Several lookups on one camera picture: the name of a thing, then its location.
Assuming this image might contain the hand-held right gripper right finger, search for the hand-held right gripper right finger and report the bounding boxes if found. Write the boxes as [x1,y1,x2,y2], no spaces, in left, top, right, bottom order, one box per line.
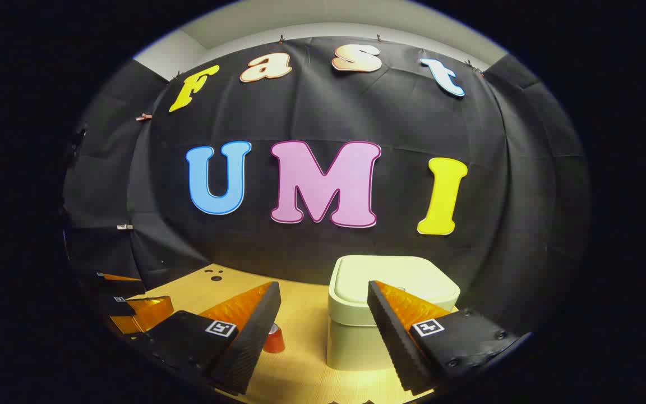
[366,279,533,395]

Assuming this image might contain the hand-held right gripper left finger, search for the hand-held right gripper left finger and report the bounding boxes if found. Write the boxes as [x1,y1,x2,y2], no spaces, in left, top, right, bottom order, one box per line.
[144,281,283,395]

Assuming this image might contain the orange-red pop can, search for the orange-red pop can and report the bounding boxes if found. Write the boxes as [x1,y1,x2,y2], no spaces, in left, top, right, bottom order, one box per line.
[263,324,285,354]

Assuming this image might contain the pale green desktop garbage bin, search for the pale green desktop garbage bin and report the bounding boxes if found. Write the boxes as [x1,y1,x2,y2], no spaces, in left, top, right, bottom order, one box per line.
[326,255,461,371]

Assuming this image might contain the black backdrop cloth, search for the black backdrop cloth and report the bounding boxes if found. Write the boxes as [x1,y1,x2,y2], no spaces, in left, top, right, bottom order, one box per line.
[62,36,590,337]

